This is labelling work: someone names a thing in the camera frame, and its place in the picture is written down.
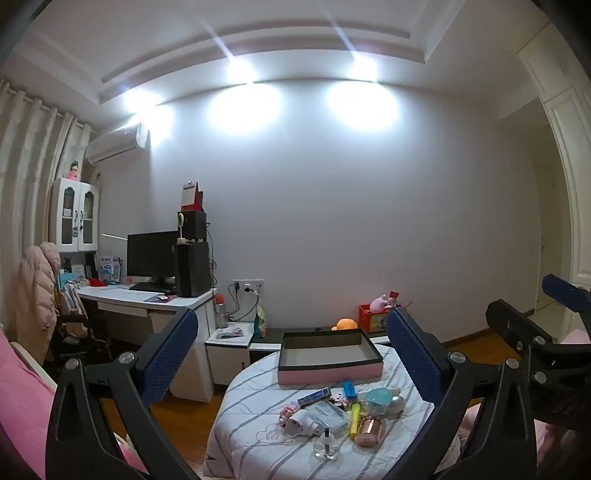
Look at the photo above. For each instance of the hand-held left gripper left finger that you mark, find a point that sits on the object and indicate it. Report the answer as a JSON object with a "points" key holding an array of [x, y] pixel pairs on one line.
{"points": [[168, 355]]}

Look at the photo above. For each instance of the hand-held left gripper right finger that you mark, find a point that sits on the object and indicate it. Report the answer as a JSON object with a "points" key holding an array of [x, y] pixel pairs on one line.
{"points": [[415, 357]]}

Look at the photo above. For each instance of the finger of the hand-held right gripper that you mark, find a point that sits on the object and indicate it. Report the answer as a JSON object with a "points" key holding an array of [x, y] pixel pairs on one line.
{"points": [[565, 290], [508, 321]]}

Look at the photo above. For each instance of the silver egg-shaped device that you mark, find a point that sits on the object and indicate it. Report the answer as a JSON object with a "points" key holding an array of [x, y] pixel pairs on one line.
{"points": [[397, 407]]}

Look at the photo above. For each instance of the teal round container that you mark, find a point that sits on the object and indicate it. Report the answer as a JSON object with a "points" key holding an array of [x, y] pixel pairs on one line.
{"points": [[378, 400]]}

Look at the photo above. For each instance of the pink box tray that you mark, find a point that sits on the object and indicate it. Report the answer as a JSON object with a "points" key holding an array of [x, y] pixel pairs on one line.
{"points": [[330, 374]]}

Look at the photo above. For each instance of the rose gold cup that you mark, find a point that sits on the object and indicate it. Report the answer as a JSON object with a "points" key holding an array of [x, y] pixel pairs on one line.
{"points": [[369, 431]]}

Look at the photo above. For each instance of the yellow highlighter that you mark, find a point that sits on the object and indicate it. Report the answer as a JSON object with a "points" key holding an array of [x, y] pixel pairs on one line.
{"points": [[354, 420]]}

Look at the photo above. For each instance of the pink white small toy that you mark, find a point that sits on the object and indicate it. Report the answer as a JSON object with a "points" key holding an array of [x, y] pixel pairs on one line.
{"points": [[339, 400]]}

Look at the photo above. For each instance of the clear plastic box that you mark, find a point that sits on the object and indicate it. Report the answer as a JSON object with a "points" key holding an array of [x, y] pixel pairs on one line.
{"points": [[330, 415]]}

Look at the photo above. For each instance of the dark blue gold box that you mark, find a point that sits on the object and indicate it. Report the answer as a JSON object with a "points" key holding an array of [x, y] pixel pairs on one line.
{"points": [[315, 397]]}

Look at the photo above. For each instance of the small glass bottle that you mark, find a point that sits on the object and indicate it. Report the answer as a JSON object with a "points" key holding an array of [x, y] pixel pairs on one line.
{"points": [[326, 447]]}

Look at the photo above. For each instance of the pink hair clip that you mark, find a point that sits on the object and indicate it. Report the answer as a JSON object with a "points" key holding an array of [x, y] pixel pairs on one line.
{"points": [[288, 413]]}

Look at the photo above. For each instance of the red storage crate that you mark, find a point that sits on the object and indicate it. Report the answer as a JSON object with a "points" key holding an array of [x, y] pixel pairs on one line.
{"points": [[371, 319]]}

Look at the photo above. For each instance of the purple mouse pad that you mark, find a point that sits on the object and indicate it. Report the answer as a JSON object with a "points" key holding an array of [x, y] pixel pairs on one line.
{"points": [[150, 300]]}

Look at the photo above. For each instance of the white nightstand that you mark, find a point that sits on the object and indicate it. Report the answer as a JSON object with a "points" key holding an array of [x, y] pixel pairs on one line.
{"points": [[226, 364]]}

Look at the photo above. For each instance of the red packet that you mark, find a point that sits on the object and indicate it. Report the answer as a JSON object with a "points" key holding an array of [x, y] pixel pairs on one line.
{"points": [[394, 297]]}

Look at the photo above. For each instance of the steel bottle with red cap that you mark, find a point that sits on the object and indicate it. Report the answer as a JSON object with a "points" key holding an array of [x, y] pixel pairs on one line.
{"points": [[221, 316]]}

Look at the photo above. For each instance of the pink plush toy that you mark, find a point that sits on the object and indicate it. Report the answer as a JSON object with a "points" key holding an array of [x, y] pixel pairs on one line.
{"points": [[379, 302]]}

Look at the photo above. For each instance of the small patterned pouch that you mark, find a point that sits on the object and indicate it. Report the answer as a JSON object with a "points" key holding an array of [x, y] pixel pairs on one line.
{"points": [[231, 332]]}

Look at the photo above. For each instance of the black keyboard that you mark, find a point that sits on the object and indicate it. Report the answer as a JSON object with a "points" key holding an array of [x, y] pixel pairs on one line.
{"points": [[150, 287]]}

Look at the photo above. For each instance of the white desk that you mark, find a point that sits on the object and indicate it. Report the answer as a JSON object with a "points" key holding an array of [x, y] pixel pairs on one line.
{"points": [[120, 299]]}

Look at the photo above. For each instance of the orange octopus plush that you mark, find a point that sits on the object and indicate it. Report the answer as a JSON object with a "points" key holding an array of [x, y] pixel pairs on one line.
{"points": [[345, 324]]}

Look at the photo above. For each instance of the black computer tower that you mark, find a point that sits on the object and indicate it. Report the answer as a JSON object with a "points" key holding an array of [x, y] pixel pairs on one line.
{"points": [[194, 272]]}

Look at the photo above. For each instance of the black office chair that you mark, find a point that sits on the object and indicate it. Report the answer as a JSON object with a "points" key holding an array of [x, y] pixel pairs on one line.
{"points": [[76, 339]]}

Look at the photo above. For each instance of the yellow snack bag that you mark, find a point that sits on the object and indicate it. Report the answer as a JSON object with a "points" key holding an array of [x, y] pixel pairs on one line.
{"points": [[261, 323]]}

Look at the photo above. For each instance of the black computer monitor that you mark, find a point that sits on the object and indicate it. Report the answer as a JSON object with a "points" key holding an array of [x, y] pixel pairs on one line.
{"points": [[150, 256]]}

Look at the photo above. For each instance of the red cloth item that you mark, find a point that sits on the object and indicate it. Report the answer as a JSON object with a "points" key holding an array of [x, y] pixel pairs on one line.
{"points": [[98, 283]]}

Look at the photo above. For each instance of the blue and white box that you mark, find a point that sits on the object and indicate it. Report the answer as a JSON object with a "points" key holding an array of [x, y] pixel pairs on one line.
{"points": [[110, 271]]}

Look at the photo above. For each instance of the row of books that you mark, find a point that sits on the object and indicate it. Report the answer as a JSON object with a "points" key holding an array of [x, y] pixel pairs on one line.
{"points": [[81, 272]]}

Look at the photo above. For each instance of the small yellow desk fan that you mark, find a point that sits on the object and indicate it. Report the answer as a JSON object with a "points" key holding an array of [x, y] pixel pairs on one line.
{"points": [[182, 228]]}

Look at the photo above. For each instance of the black speaker box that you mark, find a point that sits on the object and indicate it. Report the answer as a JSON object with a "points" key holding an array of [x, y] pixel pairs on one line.
{"points": [[196, 226]]}

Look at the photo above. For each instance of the pink puffer jacket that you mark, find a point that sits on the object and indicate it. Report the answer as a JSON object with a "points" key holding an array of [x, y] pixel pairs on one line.
{"points": [[37, 295]]}

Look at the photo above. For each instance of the pink cushion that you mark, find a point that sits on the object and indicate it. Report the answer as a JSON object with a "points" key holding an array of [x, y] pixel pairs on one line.
{"points": [[23, 383]]}

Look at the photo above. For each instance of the white desk calendar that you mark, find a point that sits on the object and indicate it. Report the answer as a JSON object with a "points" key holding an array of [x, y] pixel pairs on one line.
{"points": [[188, 197]]}

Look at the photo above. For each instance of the white glass-door cabinet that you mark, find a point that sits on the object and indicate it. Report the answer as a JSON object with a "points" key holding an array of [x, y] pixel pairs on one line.
{"points": [[76, 189]]}

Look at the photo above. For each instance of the small pink doll figure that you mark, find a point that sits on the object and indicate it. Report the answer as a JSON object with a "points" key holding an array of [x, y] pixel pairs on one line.
{"points": [[74, 171]]}

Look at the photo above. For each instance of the white air conditioner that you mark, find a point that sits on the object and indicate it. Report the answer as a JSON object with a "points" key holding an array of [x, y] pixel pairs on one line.
{"points": [[115, 143]]}

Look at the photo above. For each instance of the beige curtain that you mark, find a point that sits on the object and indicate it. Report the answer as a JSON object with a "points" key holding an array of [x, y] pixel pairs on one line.
{"points": [[32, 175]]}

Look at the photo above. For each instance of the white wall power outlet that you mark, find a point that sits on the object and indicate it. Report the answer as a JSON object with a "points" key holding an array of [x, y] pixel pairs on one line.
{"points": [[249, 286]]}

